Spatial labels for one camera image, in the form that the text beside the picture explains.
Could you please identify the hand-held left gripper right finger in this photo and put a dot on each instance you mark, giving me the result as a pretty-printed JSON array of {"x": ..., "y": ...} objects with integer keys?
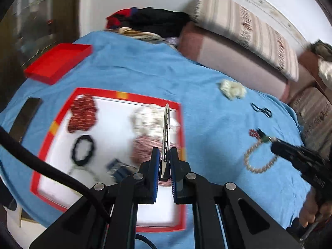
[{"x": 175, "y": 176}]

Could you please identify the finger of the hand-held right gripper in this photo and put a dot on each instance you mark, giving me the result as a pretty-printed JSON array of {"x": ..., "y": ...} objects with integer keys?
[{"x": 282, "y": 149}]

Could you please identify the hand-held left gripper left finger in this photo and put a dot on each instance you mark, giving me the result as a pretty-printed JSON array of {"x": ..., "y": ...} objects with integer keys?
[{"x": 155, "y": 176}]

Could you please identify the red plaid scrunchie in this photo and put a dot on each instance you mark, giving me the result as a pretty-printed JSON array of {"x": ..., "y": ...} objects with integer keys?
[{"x": 142, "y": 147}]

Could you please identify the silver metal hair clip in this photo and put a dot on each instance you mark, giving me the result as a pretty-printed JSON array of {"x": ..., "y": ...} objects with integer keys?
[{"x": 166, "y": 134}]

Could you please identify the red and white box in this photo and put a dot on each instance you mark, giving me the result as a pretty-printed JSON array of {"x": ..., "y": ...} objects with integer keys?
[{"x": 111, "y": 186}]

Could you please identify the white cherry print scrunchie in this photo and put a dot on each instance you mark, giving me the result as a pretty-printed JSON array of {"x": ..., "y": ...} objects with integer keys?
[{"x": 147, "y": 119}]

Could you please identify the red polka dot scrunchie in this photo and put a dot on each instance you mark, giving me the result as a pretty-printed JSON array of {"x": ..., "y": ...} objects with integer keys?
[{"x": 83, "y": 116}]

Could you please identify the person's right hand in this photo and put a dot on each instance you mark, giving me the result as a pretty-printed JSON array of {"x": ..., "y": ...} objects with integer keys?
[{"x": 310, "y": 210}]

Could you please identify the cream satin scrunchie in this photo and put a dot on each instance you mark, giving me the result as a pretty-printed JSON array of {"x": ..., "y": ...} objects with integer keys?
[{"x": 232, "y": 89}]

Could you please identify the olive and white cloth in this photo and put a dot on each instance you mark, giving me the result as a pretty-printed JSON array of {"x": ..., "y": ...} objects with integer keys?
[{"x": 323, "y": 59}]

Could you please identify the blue blanket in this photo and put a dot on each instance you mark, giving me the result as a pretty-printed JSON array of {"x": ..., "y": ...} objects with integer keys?
[{"x": 155, "y": 77}]

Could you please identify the pink sofa bolster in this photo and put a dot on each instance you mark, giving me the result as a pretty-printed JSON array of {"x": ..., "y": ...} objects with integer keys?
[{"x": 225, "y": 59}]

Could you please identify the dark brown flat case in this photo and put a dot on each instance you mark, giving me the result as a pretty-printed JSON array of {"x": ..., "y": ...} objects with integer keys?
[{"x": 24, "y": 119}]

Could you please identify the gold patterned scarf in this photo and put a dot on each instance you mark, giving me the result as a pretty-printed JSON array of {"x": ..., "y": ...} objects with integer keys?
[{"x": 137, "y": 33}]

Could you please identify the red box lid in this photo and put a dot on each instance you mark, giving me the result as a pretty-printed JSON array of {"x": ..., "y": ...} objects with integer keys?
[{"x": 58, "y": 62}]

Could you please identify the dark clothes pile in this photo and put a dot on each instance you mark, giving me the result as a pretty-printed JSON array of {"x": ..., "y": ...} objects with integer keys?
[{"x": 155, "y": 20}]

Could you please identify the glass door cabinet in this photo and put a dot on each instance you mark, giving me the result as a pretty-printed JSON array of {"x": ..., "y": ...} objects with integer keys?
[{"x": 33, "y": 20}]

